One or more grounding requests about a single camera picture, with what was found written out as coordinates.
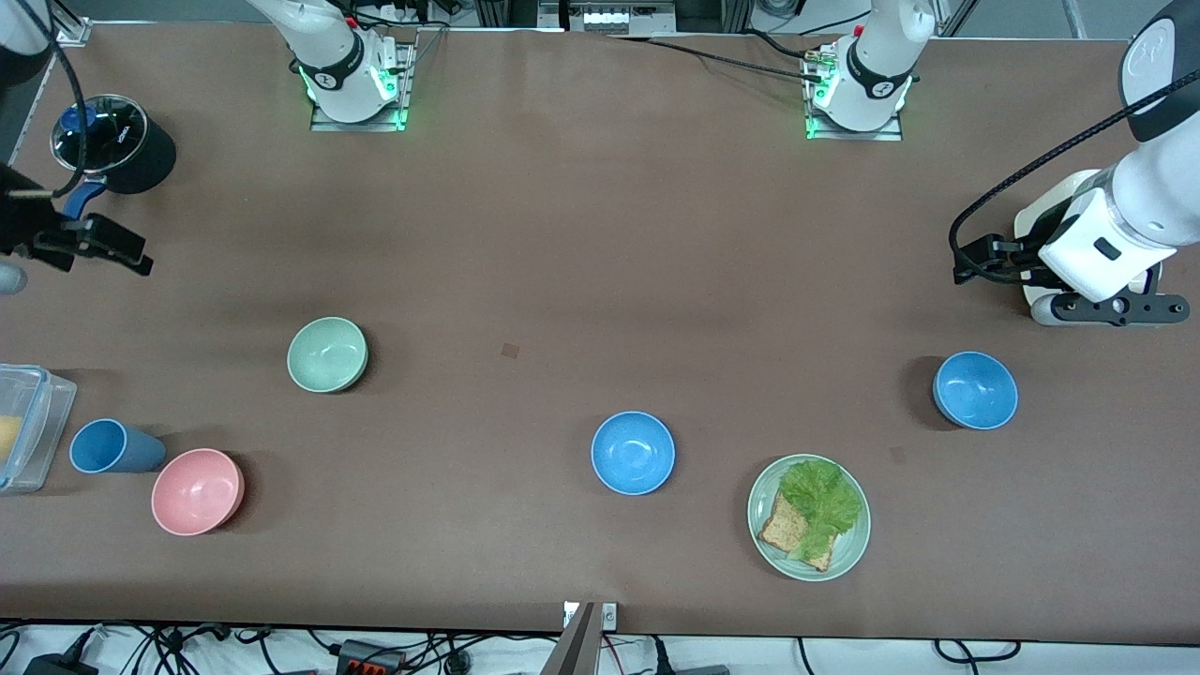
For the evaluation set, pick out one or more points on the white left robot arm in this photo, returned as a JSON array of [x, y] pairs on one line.
[[881, 56]]

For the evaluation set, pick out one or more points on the yellow food piece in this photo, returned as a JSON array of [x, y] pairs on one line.
[[7, 438]]

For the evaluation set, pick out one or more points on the light green plate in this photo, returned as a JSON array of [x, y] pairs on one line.
[[848, 553]]

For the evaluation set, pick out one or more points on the white mount bracket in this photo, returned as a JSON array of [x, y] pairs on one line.
[[609, 616]]

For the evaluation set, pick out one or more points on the green lettuce leaf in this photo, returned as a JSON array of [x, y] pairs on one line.
[[820, 492]]

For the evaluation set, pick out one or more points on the brown bread slice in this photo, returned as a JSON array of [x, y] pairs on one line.
[[783, 530]]

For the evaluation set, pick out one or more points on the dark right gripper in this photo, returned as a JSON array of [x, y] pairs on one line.
[[21, 223]]

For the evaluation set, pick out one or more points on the grey camera mount bar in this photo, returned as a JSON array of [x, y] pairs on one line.
[[574, 647]]

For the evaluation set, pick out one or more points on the blue bowl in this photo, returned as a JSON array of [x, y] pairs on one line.
[[633, 453], [975, 389]]

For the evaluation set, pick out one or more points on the black orange power strip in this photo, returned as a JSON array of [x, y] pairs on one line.
[[370, 659]]

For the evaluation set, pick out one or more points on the clear plastic container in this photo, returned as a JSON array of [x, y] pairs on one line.
[[42, 422]]

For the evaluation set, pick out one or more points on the light green bowl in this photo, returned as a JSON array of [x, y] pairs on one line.
[[326, 354]]

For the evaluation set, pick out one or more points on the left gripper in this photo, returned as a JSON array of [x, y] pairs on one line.
[[1012, 257]]

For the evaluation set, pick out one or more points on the glass lid blue knob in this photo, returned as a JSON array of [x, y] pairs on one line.
[[112, 141]]

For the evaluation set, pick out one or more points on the grey electrical box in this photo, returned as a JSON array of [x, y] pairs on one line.
[[609, 19]]

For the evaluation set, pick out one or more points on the pink bowl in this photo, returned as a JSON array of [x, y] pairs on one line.
[[197, 492]]

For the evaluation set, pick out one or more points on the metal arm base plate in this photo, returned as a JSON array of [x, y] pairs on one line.
[[356, 126], [853, 135]]

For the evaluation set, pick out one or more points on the black power adapter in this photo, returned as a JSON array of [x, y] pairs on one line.
[[56, 667]]

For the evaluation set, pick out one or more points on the blue cup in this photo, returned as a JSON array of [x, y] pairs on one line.
[[108, 447]]

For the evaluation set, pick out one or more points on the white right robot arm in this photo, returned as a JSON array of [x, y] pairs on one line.
[[328, 56]]

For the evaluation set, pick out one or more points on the aluminium frame corner bracket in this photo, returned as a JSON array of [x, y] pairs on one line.
[[73, 31]]

